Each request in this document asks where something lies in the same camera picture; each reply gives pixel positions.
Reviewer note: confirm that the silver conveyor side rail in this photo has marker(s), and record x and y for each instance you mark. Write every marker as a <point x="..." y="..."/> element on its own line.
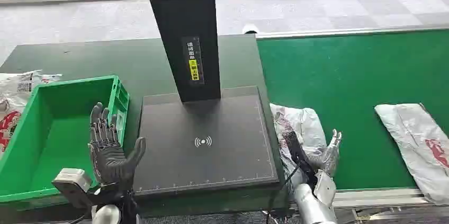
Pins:
<point x="379" y="198"/>
<point x="350" y="31"/>

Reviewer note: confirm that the black scanner base plate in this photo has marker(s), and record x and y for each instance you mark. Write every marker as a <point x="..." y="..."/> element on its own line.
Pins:
<point x="203" y="152"/>

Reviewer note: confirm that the white parcel bag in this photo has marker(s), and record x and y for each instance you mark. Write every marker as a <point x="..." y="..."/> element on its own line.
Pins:
<point x="414" y="138"/>
<point x="14" y="103"/>
<point x="305" y="127"/>

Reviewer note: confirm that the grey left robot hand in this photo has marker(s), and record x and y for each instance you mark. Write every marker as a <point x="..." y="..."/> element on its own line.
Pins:
<point x="110" y="159"/>

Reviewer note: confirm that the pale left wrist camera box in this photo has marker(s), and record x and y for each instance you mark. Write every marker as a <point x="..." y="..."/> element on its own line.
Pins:
<point x="72" y="182"/>

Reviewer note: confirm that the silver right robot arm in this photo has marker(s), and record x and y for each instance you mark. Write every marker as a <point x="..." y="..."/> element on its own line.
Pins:
<point x="310" y="205"/>

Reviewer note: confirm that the yellow and black column sticker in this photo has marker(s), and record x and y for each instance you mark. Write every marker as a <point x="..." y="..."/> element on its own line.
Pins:
<point x="193" y="64"/>

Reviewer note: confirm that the white parcel bag, qr label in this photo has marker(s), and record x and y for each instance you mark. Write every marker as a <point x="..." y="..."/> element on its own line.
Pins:
<point x="14" y="103"/>

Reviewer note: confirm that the green plastic crate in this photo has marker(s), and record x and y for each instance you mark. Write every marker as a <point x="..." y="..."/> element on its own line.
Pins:
<point x="52" y="134"/>

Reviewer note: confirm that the small white round object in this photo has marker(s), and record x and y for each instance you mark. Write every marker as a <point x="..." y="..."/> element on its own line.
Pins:
<point x="249" y="28"/>

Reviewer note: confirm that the black scanner column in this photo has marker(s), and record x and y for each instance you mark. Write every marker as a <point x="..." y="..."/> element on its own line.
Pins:
<point x="182" y="22"/>

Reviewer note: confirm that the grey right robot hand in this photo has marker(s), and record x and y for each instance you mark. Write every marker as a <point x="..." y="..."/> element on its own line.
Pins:
<point x="329" y="159"/>

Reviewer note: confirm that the green conveyor belt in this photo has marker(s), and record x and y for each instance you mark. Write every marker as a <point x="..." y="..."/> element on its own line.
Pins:
<point x="350" y="75"/>

